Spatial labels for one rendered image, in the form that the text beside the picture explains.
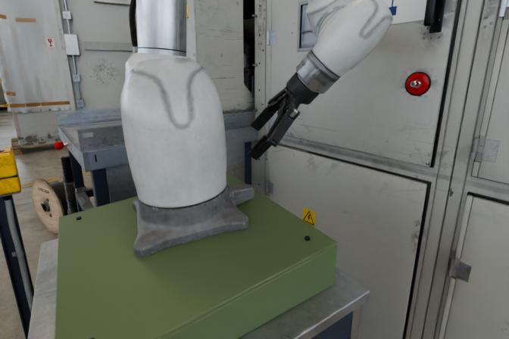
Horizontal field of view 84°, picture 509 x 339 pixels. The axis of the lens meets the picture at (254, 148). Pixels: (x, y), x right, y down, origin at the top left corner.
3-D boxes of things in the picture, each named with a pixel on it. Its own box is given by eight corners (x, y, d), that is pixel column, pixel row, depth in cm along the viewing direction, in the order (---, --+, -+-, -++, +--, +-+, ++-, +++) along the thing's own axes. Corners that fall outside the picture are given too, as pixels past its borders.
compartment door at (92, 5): (74, 119, 155) (50, -33, 137) (190, 113, 179) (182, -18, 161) (73, 120, 149) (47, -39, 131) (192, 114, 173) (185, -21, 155)
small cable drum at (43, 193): (35, 226, 207) (24, 175, 197) (67, 214, 225) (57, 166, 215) (65, 241, 188) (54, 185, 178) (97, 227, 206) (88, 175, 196)
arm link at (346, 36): (348, 86, 60) (337, 66, 71) (410, 25, 53) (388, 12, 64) (310, 54, 57) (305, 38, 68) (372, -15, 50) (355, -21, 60)
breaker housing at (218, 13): (200, 116, 113) (193, -19, 101) (154, 106, 150) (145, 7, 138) (288, 107, 144) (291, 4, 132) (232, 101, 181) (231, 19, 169)
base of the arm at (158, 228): (273, 222, 49) (272, 192, 47) (135, 259, 41) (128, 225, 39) (237, 182, 65) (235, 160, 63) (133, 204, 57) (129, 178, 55)
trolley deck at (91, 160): (85, 172, 85) (82, 152, 83) (59, 138, 131) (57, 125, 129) (257, 140, 126) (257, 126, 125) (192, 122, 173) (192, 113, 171)
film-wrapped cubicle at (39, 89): (107, 142, 465) (87, -11, 408) (13, 155, 390) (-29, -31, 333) (95, 134, 532) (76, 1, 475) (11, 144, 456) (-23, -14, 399)
